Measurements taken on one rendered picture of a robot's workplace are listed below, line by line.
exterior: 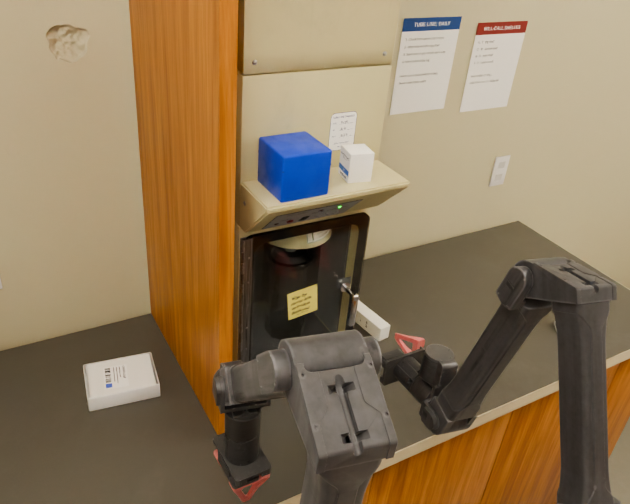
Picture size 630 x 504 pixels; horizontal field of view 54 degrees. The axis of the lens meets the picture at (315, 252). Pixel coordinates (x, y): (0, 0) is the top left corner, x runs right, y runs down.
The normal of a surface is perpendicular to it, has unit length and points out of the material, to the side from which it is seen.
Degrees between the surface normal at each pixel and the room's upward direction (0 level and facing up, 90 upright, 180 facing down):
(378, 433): 25
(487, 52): 90
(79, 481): 0
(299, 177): 90
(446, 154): 90
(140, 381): 0
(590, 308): 60
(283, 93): 90
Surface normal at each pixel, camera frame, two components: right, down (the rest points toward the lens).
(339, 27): 0.50, 0.49
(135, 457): 0.08, -0.85
